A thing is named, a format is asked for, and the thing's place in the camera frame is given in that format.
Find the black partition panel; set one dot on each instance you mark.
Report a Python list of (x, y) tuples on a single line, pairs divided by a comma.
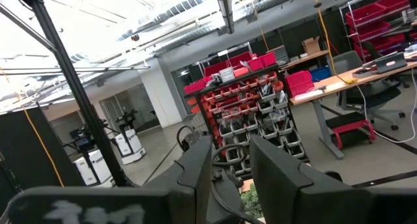
[(32, 152)]

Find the white mobile robot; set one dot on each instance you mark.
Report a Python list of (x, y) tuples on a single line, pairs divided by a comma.
[(130, 146), (94, 167)]

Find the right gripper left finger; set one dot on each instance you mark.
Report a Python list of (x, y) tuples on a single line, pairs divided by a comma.
[(130, 204)]

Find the grey black office chair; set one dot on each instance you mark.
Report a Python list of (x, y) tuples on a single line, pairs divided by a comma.
[(371, 93)]

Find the black aluminium rig frame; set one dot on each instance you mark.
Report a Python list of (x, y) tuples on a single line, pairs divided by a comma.
[(76, 87)]

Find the red step stool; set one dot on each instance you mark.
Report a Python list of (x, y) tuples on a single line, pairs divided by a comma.
[(350, 128)]

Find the wooden desk grey legs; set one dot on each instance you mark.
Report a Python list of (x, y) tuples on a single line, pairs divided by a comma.
[(342, 84)]

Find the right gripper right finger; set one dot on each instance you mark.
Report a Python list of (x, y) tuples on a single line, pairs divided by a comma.
[(309, 201)]

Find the red bin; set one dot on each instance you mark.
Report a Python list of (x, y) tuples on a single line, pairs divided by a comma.
[(298, 82)]

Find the green artificial plant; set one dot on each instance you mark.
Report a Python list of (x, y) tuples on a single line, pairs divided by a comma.
[(251, 199)]

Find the grey device case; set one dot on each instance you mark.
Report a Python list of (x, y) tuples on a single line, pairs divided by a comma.
[(387, 62)]

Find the blue bin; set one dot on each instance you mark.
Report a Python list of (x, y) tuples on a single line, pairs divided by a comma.
[(321, 73)]

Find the cardboard box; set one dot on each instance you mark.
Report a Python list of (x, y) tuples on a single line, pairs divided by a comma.
[(311, 45)]

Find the red grey bin rack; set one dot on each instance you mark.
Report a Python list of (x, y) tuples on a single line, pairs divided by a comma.
[(247, 106)]

